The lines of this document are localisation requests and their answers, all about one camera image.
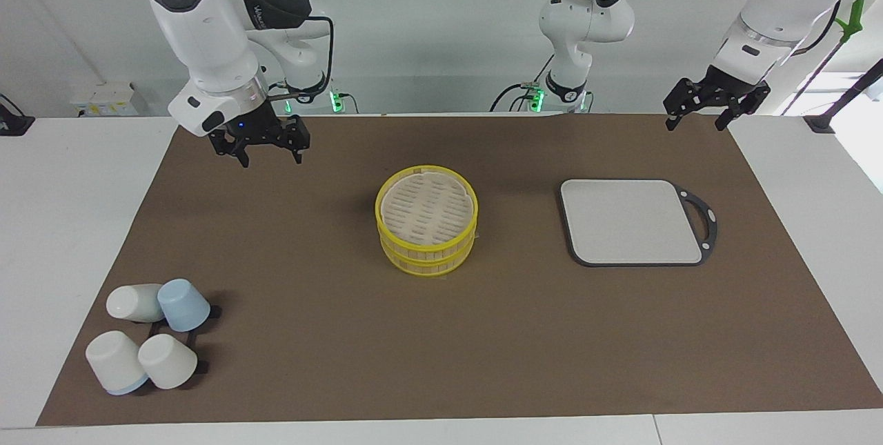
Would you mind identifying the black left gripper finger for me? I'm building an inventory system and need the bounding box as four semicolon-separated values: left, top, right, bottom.
715;85;772;132
664;78;705;132

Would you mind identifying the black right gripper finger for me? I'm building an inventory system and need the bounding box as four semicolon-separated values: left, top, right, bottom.
208;129;251;169
281;116;312;166

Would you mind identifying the arm base connector green light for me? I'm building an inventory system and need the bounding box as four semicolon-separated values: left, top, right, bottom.
329;88;360;115
522;79;550;113

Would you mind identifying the cream perforated steamer liner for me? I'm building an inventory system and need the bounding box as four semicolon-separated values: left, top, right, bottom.
381;170;475;247

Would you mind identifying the yellow round steamer basket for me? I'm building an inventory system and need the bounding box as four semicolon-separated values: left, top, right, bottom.
375;165;479;278

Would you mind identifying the black stand pole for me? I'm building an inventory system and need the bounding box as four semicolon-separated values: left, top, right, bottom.
803;57;883;135

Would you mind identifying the green plastic clamp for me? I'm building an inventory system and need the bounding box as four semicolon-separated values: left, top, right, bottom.
833;0;867;39

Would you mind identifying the white cutting board grey rim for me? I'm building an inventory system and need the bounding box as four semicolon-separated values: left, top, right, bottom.
559;179;719;268

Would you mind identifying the light blue plastic cup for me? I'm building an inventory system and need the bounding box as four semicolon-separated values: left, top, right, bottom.
157;279;212;333

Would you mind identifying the black cup rack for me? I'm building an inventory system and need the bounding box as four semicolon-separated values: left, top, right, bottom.
147;304;224;376

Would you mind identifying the white plastic cup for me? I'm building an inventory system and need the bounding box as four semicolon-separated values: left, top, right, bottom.
137;333;199;391
86;330;150;396
106;284;166;324

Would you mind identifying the black clamp base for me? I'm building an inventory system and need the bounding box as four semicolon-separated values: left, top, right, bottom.
0;93;36;137

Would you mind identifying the brown table mat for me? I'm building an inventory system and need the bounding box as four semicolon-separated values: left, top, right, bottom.
36;112;883;428

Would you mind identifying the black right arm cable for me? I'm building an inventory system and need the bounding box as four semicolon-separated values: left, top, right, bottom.
266;13;337;102

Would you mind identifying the white wall socket box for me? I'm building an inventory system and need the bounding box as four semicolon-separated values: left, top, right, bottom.
69;81;150;119

